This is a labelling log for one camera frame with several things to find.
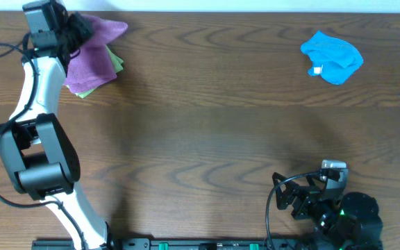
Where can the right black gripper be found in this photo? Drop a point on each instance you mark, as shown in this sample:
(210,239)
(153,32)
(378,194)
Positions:
(304,198)

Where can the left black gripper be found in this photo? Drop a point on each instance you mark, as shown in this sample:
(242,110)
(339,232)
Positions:
(73,26)

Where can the purple microfibre cloth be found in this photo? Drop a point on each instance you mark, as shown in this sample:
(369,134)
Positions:
(105,31)

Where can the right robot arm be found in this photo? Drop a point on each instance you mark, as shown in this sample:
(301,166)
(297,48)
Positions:
(342,221)

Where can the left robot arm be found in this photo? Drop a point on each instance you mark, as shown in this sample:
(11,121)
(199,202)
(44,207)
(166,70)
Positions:
(37,154)

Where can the folded purple cloth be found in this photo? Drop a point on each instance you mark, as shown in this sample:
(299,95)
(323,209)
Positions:
(91,68)

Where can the folded green cloth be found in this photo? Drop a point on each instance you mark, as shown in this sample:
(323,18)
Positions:
(117,65)

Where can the crumpled blue cloth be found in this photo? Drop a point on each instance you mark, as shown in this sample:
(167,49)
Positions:
(333,59)

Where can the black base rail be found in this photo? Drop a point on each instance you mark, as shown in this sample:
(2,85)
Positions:
(221,244)

